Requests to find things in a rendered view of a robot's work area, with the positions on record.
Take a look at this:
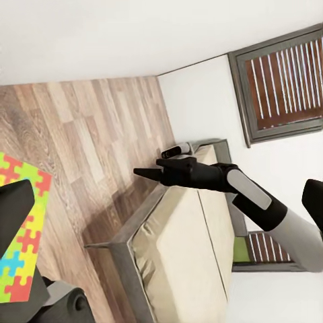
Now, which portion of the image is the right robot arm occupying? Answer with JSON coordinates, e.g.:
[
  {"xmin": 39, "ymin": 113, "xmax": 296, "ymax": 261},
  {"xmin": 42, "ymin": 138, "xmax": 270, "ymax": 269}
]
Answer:
[{"xmin": 133, "ymin": 141, "xmax": 323, "ymax": 273}]

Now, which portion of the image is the jigsaw puzzle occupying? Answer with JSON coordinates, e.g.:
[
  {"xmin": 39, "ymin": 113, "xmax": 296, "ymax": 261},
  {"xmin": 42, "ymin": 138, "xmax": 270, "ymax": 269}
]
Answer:
[{"xmin": 0, "ymin": 152, "xmax": 52, "ymax": 303}]

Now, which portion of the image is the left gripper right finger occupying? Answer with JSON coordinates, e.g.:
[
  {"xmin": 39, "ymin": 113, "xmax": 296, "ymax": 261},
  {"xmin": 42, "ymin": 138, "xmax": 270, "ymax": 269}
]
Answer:
[{"xmin": 301, "ymin": 178, "xmax": 323, "ymax": 233}]

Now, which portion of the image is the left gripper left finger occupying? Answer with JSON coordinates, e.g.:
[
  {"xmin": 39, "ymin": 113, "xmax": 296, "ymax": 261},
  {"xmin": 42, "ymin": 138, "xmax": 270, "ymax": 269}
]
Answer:
[{"xmin": 0, "ymin": 179, "xmax": 35, "ymax": 259}]

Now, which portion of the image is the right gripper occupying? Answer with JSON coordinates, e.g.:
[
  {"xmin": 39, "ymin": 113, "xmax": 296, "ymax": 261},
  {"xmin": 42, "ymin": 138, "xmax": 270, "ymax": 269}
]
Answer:
[{"xmin": 133, "ymin": 156, "xmax": 211, "ymax": 189}]

